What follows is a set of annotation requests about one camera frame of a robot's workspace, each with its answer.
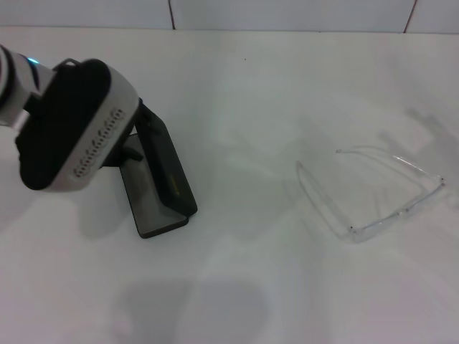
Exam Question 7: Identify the black glasses case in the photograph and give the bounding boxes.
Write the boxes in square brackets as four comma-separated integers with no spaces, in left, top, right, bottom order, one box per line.
[120,101,199,240]

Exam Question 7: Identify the clear white glasses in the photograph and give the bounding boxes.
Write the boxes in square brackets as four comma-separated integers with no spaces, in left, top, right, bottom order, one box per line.
[295,146,447,245]

